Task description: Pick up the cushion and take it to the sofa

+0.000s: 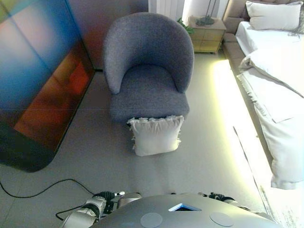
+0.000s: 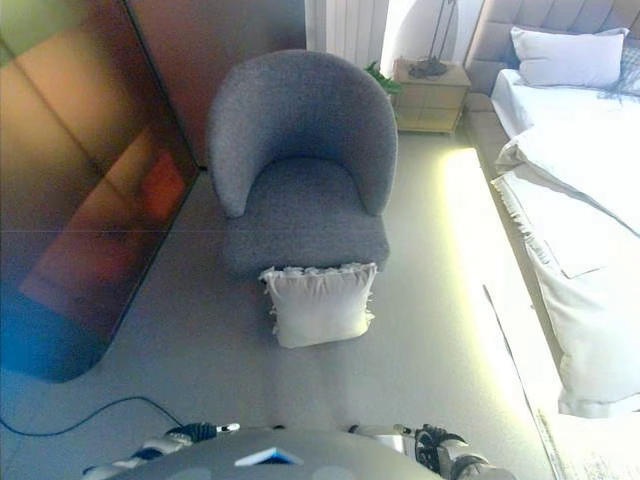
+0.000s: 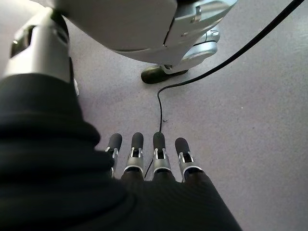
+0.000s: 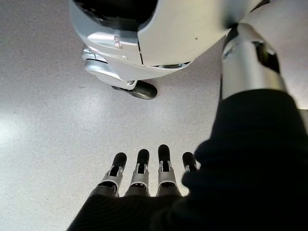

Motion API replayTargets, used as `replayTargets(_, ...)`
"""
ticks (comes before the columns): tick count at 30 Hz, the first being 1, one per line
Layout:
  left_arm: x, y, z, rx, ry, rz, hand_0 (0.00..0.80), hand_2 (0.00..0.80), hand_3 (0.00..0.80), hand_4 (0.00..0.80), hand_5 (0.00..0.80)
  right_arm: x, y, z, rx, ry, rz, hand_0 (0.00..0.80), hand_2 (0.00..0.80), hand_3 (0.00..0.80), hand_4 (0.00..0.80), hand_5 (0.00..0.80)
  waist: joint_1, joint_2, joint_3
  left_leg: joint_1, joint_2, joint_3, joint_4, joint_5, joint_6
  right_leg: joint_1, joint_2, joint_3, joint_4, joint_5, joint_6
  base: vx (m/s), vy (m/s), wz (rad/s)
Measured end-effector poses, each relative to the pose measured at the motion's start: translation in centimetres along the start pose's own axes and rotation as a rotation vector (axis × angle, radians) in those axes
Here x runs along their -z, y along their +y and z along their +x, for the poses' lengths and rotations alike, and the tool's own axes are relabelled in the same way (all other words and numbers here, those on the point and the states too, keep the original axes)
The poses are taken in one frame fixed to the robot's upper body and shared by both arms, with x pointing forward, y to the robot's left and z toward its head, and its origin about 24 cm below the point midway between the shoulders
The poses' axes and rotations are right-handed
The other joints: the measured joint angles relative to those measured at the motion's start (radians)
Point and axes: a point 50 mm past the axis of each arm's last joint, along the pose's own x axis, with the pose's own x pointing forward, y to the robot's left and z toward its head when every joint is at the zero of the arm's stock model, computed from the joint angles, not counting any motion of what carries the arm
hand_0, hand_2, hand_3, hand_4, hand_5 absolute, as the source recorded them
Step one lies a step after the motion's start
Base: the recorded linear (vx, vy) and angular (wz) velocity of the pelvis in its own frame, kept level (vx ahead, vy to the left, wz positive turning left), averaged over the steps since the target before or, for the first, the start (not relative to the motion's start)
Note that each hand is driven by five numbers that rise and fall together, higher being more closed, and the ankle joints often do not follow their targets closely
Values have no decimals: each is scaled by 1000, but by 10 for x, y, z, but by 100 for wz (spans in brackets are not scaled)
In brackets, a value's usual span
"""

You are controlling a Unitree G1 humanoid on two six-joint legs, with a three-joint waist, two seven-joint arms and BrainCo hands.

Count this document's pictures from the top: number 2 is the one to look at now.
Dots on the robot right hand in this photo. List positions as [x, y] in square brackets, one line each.
[434, 442]

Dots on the light wooden nightstand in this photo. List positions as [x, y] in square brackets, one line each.
[431, 102]

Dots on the grey knitted throw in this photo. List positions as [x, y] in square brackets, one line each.
[625, 75]

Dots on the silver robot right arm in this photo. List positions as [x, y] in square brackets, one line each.
[472, 467]

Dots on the white fringed cushion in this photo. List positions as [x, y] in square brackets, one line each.
[318, 310]

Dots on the grey robot torso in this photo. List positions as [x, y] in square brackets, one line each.
[280, 457]

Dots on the green potted plant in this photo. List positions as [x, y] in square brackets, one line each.
[384, 80]

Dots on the white wall radiator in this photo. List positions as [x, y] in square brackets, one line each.
[346, 27]

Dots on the white bed pillow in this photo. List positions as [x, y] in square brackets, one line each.
[570, 57]

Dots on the white duvet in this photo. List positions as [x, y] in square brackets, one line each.
[585, 240]

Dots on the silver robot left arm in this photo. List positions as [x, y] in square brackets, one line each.
[145, 450]

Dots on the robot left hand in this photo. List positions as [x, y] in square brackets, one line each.
[205, 430]

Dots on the grey fabric tub armchair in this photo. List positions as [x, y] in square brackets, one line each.
[305, 150]

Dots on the dark table lamp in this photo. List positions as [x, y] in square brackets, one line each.
[434, 55]

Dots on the bed with grey headboard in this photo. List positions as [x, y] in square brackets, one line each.
[560, 165]

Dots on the dark glossy wardrobe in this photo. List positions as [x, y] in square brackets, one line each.
[75, 190]

